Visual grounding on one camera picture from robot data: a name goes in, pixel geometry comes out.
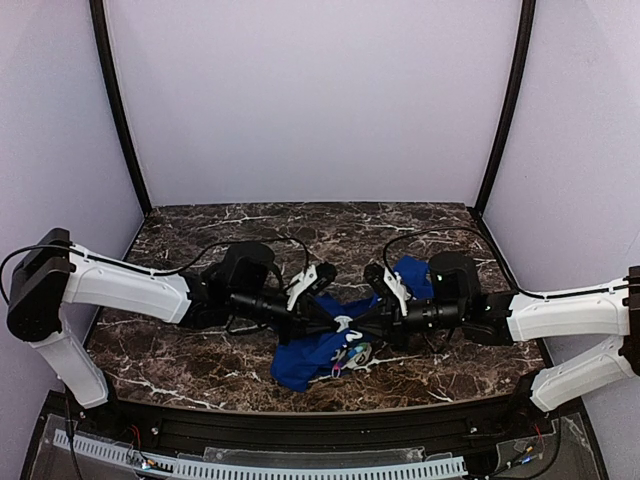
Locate blue printed t-shirt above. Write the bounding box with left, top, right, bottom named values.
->
left=270, top=255, right=434, bottom=393

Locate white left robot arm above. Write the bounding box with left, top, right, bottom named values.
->
left=1, top=228, right=337, bottom=410

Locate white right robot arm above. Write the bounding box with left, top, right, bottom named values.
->
left=349, top=266, right=639, bottom=412

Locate rainbow flower plush brooch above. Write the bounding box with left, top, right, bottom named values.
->
left=330, top=342, right=372, bottom=378

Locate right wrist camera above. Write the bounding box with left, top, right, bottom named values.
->
left=363, top=252, right=480, bottom=316

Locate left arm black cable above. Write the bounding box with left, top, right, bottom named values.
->
left=0, top=236, right=309, bottom=306

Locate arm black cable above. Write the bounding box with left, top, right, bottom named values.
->
left=0, top=236, right=309, bottom=306
left=382, top=227, right=631, bottom=301

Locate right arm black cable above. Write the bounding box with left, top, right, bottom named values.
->
left=382, top=227, right=631, bottom=301

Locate black front aluminium rail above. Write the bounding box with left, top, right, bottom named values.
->
left=120, top=397, right=516, bottom=453

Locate white slotted cable duct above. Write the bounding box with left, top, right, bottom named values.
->
left=44, top=428, right=468, bottom=479

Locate right black frame post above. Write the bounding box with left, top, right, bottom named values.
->
left=474, top=0, right=537, bottom=217

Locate black frame post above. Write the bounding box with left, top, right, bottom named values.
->
left=89, top=0, right=152, bottom=217
left=474, top=0, right=537, bottom=217

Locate left black frame post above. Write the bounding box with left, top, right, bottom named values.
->
left=89, top=0, right=152, bottom=217

